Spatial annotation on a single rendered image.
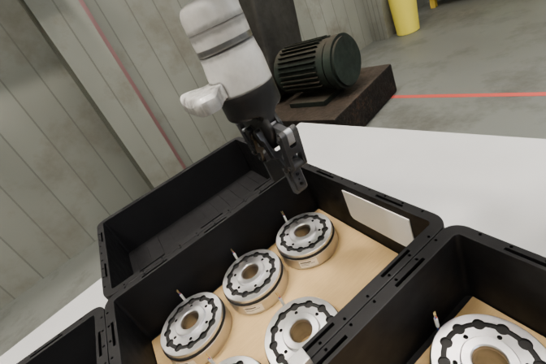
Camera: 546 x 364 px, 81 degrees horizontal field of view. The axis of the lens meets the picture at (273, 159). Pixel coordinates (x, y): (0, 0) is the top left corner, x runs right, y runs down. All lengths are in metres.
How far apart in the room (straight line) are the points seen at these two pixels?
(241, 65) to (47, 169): 2.77
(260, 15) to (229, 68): 2.69
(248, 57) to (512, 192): 0.62
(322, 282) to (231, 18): 0.38
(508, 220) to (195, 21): 0.64
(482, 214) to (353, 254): 0.32
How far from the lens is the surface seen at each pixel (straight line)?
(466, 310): 0.47
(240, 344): 0.52
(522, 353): 0.41
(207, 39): 0.38
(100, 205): 3.19
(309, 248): 0.54
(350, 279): 0.51
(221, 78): 0.38
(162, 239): 0.84
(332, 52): 2.52
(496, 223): 0.75
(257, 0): 3.07
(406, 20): 4.96
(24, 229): 3.18
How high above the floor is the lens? 1.22
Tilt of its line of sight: 26 degrees down
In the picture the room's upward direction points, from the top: 25 degrees counter-clockwise
